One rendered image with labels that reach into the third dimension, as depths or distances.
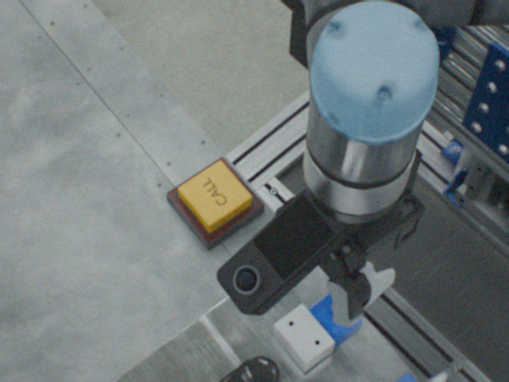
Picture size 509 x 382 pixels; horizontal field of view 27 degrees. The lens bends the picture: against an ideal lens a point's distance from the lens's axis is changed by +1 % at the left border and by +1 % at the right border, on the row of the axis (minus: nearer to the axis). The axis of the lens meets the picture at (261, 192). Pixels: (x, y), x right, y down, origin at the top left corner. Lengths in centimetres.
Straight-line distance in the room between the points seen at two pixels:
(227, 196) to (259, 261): 38
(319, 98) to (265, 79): 160
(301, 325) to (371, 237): 23
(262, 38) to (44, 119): 109
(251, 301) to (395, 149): 19
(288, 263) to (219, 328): 28
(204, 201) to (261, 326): 18
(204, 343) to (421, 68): 50
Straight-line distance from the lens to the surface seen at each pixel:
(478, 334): 182
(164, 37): 232
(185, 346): 106
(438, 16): 73
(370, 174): 70
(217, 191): 118
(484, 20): 75
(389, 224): 83
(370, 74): 63
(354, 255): 82
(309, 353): 102
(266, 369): 105
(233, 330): 106
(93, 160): 125
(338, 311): 90
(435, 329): 180
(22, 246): 122
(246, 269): 80
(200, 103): 223
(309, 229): 79
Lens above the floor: 188
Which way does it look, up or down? 62 degrees down
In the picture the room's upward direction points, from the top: 2 degrees clockwise
